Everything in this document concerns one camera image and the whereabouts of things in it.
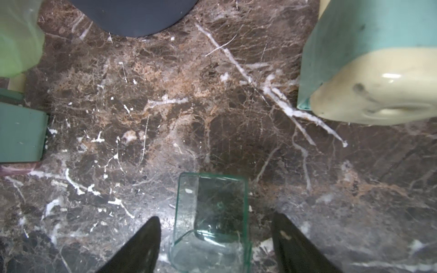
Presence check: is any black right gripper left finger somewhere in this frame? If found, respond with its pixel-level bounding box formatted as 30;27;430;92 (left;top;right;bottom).
97;216;162;273

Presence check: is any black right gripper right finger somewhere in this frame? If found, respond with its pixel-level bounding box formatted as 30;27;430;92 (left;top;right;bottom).
272;212;341;273

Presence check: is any clear green shavings tray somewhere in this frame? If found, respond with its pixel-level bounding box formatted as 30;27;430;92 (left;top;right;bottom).
169;172;252;273

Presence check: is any mint green pencil sharpener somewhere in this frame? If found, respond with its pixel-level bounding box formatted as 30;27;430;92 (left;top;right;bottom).
297;0;437;126

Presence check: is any light green pencil sharpener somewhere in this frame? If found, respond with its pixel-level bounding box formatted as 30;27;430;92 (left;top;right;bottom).
1;0;45;78

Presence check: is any sage green pencil sharpener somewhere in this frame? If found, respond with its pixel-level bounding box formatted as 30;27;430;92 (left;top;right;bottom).
1;88;48;163

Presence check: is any green plastic bin liner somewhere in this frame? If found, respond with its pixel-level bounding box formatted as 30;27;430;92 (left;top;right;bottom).
70;0;198;38

